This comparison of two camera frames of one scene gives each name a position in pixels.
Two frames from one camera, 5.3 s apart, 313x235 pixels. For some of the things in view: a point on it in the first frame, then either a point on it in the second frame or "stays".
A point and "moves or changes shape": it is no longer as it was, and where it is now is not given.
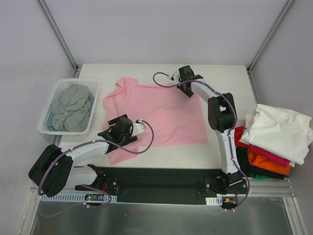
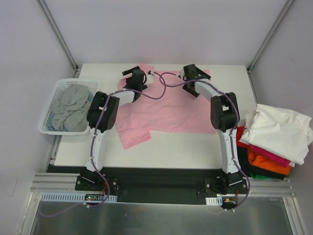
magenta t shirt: (266, 154) stays
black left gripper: (128, 140) to (130, 72)
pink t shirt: (161, 115) moves or changes shape
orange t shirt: (266, 164) stays
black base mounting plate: (163, 185) stays
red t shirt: (238, 131) stays
